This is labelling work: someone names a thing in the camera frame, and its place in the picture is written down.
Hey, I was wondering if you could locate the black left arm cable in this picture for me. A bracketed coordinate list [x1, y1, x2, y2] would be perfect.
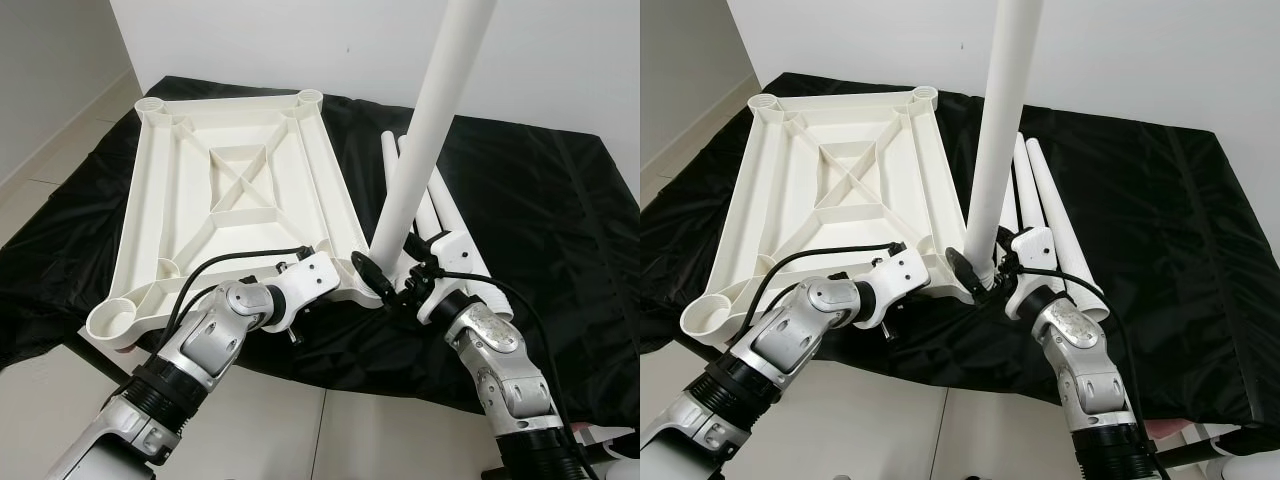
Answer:
[745, 242, 909, 351]
[155, 245, 319, 353]

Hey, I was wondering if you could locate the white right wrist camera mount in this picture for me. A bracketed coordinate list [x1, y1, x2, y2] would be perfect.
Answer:
[1005, 227, 1056, 319]
[395, 230, 471, 326]

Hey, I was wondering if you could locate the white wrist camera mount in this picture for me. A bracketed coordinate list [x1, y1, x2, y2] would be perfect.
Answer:
[1005, 227, 1056, 319]
[395, 230, 471, 326]
[272, 250, 341, 331]
[868, 248, 933, 329]

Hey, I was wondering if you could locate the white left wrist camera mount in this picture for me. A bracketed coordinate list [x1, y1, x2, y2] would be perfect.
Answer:
[272, 250, 341, 331]
[868, 248, 933, 329]

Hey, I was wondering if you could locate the black tablecloth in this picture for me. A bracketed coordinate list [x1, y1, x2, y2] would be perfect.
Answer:
[0, 75, 641, 421]
[640, 72, 1280, 426]

